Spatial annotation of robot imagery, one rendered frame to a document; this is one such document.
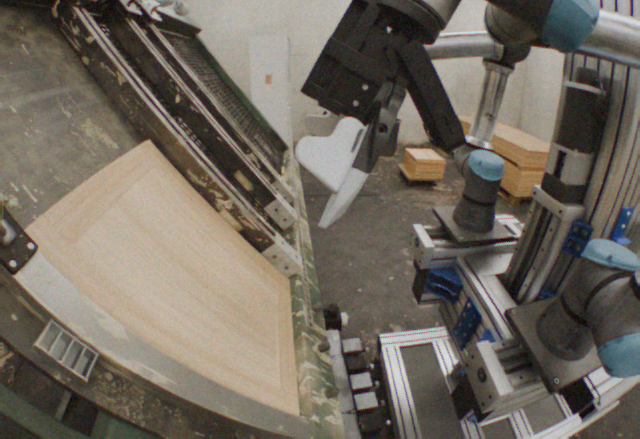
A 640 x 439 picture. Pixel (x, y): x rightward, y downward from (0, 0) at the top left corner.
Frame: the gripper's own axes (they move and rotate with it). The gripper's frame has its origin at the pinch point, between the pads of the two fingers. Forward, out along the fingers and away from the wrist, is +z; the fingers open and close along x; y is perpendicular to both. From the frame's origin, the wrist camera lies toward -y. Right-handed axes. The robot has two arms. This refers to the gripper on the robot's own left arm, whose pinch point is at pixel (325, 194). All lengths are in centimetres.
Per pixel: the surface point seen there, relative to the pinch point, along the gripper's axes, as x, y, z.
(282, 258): -38, -8, 39
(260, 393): 4.7, -7.4, 38.1
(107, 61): -33, 56, 6
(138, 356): 11.9, 12.7, 25.0
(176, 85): -62, 48, 13
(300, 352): -10.3, -16.8, 42.5
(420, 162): -309, -163, 24
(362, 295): -116, -90, 105
